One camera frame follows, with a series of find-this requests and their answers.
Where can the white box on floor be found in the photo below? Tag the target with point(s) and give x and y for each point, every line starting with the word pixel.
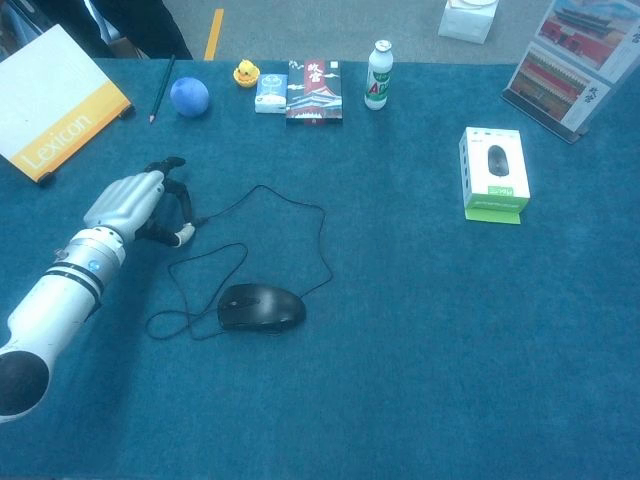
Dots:
pixel 465 22

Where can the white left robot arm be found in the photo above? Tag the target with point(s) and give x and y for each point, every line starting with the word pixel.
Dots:
pixel 55 300

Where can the green pencil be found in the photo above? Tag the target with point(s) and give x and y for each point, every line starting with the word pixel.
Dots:
pixel 162 90

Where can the yellow duck toy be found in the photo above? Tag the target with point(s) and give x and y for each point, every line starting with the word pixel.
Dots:
pixel 245 74

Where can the dark palace print box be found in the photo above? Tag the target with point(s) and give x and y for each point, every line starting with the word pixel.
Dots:
pixel 315 95

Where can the white green mouse packaging box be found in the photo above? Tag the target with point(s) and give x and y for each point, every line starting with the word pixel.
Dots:
pixel 495 175

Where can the person in black clothing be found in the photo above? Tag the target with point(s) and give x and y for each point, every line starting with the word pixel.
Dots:
pixel 135 25

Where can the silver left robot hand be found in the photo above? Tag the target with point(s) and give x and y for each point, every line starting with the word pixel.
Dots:
pixel 127 202

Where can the white yellow Lexicon book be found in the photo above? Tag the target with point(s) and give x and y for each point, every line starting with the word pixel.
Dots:
pixel 50 100

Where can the purple-blue ball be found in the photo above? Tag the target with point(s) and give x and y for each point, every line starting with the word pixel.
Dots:
pixel 190 96

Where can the white drink bottle green label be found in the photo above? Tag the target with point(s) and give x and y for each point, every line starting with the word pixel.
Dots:
pixel 378 80

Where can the yellow floor tape strip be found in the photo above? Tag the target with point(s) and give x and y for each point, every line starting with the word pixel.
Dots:
pixel 214 35

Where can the striped box at corner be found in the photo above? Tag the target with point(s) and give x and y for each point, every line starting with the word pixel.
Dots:
pixel 570 70

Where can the white blue tissue pack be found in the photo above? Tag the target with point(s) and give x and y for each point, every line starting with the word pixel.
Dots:
pixel 271 94

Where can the black book stand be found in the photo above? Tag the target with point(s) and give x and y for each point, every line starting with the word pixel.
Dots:
pixel 127 112

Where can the black computer mouse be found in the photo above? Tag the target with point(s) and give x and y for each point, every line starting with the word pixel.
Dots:
pixel 262 306

